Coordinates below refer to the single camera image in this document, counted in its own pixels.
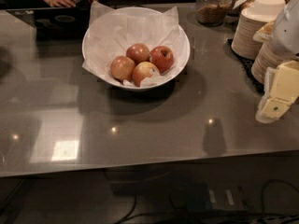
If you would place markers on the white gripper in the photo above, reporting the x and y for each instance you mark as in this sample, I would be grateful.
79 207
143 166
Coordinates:
287 32

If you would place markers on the red apple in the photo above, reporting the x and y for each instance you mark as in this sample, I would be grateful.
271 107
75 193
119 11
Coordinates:
138 52
162 57

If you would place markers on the white paper bowl stack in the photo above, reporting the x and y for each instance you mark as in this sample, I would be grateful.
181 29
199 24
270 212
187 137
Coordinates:
263 10

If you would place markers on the yellow-red apple front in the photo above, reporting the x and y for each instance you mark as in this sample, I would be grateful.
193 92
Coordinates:
144 70

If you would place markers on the red apple back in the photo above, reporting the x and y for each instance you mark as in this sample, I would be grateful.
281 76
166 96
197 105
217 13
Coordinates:
138 52

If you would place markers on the red-yellow apple left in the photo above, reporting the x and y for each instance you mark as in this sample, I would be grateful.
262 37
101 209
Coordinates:
122 67

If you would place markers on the paper plate stack front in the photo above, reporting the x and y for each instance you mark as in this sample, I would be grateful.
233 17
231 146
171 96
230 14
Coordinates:
265 58

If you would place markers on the paper plate stack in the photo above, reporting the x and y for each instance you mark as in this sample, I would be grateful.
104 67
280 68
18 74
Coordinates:
265 58
249 23

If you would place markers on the black mat under plates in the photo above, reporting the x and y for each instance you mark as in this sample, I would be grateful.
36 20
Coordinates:
246 65

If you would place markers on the paper plate stack back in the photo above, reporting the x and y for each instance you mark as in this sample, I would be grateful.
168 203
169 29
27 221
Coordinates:
249 23

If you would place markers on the glass jar with cereal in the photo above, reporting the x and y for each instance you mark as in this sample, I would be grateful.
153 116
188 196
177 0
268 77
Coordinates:
212 12

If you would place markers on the power box on floor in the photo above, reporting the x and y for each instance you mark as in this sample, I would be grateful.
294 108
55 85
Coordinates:
201 197

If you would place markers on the white paper liner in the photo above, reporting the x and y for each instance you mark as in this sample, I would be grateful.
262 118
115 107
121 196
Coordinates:
121 31

